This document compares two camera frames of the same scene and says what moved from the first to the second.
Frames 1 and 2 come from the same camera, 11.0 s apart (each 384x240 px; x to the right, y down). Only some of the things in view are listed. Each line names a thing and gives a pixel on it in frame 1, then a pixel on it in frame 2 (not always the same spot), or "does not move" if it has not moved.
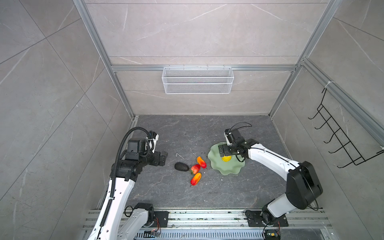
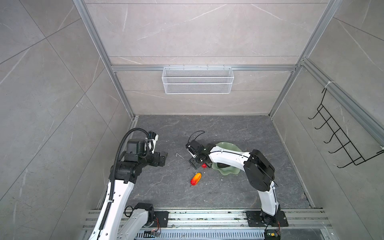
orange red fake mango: (196, 179) does not move
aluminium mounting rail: (220, 224) does not move
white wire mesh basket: (197, 80) does not move
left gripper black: (156, 161) does not move
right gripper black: (225, 149) to (193, 164)
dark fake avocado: (181, 166) to (222, 165)
